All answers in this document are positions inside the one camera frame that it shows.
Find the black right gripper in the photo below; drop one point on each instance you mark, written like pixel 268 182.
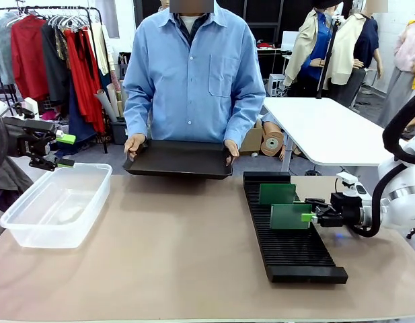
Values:
pixel 346 208

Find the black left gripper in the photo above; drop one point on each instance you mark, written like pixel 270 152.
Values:
pixel 25 138

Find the green PCB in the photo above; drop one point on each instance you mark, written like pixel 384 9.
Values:
pixel 288 217
pixel 277 193

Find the black plastic tray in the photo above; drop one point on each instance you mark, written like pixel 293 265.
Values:
pixel 177 158

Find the person's right forearm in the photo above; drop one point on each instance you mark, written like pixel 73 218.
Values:
pixel 136 116

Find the person's left forearm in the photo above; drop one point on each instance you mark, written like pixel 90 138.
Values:
pixel 245 121

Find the person's right hand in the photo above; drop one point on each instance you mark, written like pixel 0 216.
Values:
pixel 134 142

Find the person's left hand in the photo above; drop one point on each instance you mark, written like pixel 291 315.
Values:
pixel 233 149

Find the navy hanging garment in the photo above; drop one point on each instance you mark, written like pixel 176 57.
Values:
pixel 79 124

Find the black slotted PCB rack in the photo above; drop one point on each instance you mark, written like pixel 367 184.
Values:
pixel 291 252

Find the grey cloth pile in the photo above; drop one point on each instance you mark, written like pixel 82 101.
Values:
pixel 8 175

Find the clear plastic box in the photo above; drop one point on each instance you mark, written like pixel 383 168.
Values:
pixel 56 208

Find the black storage bin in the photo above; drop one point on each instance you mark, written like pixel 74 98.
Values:
pixel 118 133

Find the grey slanted paper roll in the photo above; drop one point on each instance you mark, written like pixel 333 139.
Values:
pixel 104 102

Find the beige paper roll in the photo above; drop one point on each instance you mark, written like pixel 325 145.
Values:
pixel 113 97

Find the red dress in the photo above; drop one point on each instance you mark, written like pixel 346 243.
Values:
pixel 82 77

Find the brown paper roll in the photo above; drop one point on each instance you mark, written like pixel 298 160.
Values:
pixel 272 143

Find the black hanging garment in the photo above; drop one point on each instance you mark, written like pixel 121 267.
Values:
pixel 54 67

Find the white table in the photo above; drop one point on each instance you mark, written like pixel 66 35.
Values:
pixel 321 124

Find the plain cardboard box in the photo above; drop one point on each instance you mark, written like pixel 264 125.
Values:
pixel 251 144

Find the red shirt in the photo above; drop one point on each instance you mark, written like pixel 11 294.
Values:
pixel 27 57

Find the grey step stool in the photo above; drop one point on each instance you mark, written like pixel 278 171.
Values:
pixel 123 72

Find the cream hanging garment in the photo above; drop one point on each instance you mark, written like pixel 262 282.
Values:
pixel 101 47

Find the black bag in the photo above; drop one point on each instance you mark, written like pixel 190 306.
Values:
pixel 123 58

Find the light grey hanging garment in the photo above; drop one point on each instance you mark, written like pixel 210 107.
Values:
pixel 2 50

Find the white crate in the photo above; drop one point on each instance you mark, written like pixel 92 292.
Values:
pixel 276 84

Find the black clothes rack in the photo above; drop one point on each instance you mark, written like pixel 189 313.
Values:
pixel 93 20

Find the person in blue shirt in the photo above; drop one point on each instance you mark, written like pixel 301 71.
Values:
pixel 193 84

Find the black tripod pole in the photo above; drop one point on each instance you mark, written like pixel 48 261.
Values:
pixel 330 50

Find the mannequin cream jacket navy top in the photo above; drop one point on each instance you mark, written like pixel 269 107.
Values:
pixel 345 50

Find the mannequin beige jacket blue shirt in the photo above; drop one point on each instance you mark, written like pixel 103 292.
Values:
pixel 308 40

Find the white monitor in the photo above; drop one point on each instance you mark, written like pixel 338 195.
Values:
pixel 289 40

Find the red cloth on desk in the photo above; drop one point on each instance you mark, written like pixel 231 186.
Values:
pixel 266 44

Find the mannequin pink top grey skirt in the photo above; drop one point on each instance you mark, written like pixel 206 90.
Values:
pixel 407 54

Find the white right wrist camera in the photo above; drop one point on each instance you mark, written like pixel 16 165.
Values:
pixel 350 183

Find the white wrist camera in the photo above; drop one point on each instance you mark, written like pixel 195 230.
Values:
pixel 350 183
pixel 30 107

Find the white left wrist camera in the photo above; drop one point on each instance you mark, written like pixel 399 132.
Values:
pixel 30 107

